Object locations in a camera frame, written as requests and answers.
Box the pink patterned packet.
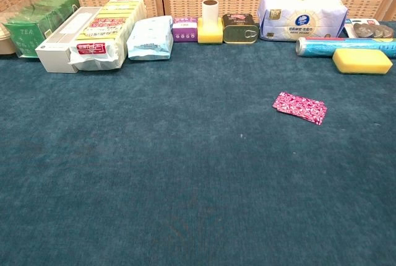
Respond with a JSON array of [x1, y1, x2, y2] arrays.
[[272, 92, 328, 126]]

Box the clear box green tea bags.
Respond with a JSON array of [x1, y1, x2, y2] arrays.
[[1, 0, 82, 59]]

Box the teal table cloth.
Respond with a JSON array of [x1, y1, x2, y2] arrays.
[[0, 20, 396, 266]]

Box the white paper roll cardboard core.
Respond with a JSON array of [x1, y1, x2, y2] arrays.
[[201, 0, 220, 27]]

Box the small purple box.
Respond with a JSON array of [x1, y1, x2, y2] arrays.
[[171, 17, 199, 43]]

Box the beige lidded food container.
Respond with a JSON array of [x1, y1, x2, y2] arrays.
[[0, 11, 18, 56]]

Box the lavender white tissue pack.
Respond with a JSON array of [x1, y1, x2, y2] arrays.
[[257, 0, 349, 43]]

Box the white power strip box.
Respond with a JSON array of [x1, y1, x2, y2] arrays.
[[35, 6, 105, 74]]

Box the correction tape blister pack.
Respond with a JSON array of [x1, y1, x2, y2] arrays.
[[343, 18, 395, 40]]

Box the black gold meat tin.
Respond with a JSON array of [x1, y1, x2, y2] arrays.
[[222, 14, 260, 45]]

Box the yellow sponge green scourer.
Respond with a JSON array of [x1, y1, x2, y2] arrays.
[[332, 48, 394, 75]]

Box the blue cling film roll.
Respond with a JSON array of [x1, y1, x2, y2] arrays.
[[295, 36, 396, 59]]

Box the light blue wet wipes pack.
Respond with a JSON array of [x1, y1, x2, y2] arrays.
[[126, 15, 174, 61]]

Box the yellow sponge multipack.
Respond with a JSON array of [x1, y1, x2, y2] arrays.
[[68, 0, 148, 72]]

